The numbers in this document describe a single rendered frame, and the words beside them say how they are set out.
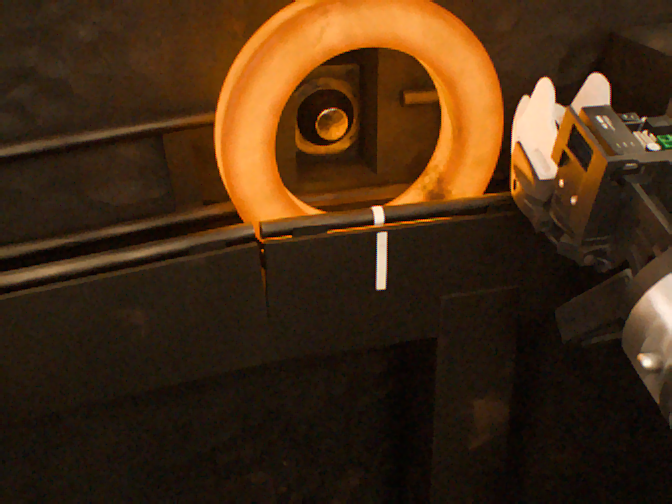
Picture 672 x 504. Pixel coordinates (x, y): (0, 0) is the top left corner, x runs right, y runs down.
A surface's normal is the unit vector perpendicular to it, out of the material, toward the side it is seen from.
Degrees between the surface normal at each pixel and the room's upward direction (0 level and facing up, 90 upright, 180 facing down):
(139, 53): 90
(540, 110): 89
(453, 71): 90
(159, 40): 90
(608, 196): 108
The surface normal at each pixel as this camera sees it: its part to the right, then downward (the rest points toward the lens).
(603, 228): 0.25, 0.68
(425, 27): 0.27, 0.42
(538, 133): -0.97, 0.09
